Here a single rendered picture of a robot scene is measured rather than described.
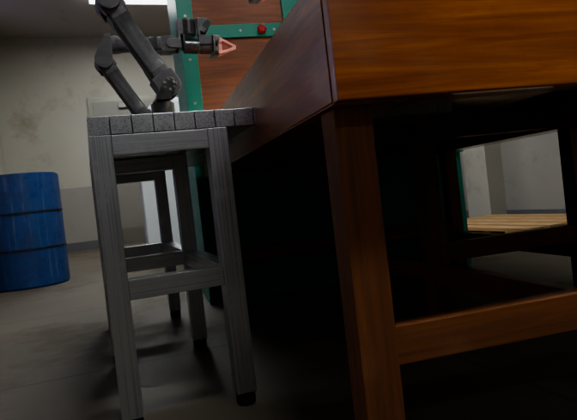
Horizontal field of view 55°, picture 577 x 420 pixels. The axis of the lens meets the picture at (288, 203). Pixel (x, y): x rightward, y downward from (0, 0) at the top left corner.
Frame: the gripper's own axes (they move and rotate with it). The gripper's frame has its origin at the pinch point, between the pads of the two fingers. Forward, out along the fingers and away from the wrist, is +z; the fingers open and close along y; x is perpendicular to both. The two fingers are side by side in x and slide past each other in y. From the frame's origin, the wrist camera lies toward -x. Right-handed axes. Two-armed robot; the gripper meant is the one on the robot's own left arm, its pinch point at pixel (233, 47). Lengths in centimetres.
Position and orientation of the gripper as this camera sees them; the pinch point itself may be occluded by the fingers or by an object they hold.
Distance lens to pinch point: 228.3
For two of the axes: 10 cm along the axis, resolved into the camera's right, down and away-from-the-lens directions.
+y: -3.3, 0.2, 9.4
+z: 9.4, -0.7, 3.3
